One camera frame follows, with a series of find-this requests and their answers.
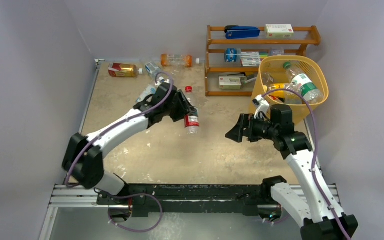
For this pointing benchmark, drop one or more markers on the wooden shelf rack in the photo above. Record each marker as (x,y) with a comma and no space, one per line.
(216,44)

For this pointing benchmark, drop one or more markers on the orange label bottle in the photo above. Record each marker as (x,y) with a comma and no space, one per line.
(185,60)

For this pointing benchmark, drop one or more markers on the green label bottle green cap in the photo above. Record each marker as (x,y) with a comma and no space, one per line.
(302,84)

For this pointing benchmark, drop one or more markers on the blue tape roll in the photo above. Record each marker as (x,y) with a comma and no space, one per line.
(232,55)

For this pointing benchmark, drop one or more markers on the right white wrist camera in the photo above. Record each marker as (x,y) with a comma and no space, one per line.
(262,107)

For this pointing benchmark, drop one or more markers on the white label bottle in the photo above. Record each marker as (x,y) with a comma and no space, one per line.
(149,90)

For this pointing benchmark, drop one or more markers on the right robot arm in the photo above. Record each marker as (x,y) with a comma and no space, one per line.
(319,215)

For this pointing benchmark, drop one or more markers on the yellow plastic bin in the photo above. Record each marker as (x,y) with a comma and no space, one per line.
(273,84)

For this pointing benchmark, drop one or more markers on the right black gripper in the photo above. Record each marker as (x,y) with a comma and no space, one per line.
(249,127)

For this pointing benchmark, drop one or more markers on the white green box top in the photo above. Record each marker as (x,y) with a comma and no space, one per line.
(278,31)

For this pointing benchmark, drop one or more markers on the white box lower shelf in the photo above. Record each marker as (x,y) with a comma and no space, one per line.
(229,82)

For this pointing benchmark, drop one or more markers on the small clear jar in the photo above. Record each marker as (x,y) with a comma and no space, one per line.
(276,52)

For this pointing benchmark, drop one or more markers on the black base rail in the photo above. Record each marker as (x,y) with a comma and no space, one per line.
(248,200)

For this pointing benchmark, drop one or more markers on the blue stapler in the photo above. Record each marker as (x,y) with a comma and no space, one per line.
(233,32)

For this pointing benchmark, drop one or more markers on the coloured marker pack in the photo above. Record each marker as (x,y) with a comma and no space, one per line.
(252,58)

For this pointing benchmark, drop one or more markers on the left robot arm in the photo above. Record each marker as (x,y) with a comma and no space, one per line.
(85,154)

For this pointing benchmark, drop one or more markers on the brown tea bottle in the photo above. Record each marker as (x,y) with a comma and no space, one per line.
(122,70)

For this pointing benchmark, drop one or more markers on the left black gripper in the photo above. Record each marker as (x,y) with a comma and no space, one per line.
(184,108)

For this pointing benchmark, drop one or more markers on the red label bottle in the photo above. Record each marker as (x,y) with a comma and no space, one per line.
(191,121)

